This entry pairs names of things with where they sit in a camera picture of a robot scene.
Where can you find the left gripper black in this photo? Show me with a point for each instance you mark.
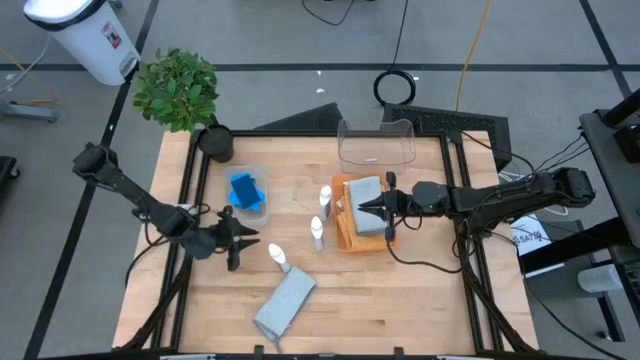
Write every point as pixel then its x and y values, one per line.
pixel 227 239

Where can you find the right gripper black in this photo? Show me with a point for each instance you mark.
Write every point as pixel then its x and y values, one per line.
pixel 400 202

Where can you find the grey waffle towel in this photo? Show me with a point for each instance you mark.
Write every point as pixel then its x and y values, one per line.
pixel 365 210
pixel 285 305

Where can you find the white plastic restorer bottle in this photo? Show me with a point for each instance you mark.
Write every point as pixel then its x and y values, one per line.
pixel 325 202
pixel 279 257
pixel 316 232

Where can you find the orange-yellow waffle cloth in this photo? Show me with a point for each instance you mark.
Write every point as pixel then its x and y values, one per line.
pixel 350 235

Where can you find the light blue sponge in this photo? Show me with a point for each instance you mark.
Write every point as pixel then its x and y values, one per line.
pixel 233 199

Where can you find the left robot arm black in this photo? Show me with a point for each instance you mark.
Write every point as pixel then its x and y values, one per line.
pixel 125 187

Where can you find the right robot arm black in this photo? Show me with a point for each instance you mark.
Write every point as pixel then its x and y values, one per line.
pixel 510 197

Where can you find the frosted white plastic bin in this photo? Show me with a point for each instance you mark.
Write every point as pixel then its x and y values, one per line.
pixel 257 220

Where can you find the white handwritten label card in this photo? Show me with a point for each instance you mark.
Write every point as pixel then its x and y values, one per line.
pixel 340 202

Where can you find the orange translucent plastic bin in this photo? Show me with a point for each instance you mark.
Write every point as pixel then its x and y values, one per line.
pixel 338 181

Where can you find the clear plastic bin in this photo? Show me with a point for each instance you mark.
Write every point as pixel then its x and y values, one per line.
pixel 375 150

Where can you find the black slanted panel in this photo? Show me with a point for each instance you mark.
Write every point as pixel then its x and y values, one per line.
pixel 310 120

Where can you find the white printed paper sheet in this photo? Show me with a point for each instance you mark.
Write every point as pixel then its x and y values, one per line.
pixel 530 235

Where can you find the potted green plant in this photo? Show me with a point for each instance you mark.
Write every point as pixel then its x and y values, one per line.
pixel 175 90

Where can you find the grey cylindrical roll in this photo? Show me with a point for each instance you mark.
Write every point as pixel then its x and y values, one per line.
pixel 600 278

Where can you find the grey side table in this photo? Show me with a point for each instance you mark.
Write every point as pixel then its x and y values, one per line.
pixel 610 165

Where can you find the grey metal stand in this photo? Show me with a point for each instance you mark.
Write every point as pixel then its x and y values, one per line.
pixel 30 111

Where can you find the white step trash can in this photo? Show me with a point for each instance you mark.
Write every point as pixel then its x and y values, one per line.
pixel 85 45

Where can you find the black device on side table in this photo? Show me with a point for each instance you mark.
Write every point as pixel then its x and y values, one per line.
pixel 629 142

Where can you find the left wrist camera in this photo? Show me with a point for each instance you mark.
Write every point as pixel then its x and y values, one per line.
pixel 200 243

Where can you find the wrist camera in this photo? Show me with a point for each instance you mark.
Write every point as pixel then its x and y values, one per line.
pixel 431 196
pixel 200 243

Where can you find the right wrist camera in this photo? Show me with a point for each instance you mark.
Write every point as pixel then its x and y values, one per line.
pixel 431 196

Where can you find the black aluminium table frame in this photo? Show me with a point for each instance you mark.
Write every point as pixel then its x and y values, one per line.
pixel 320 133

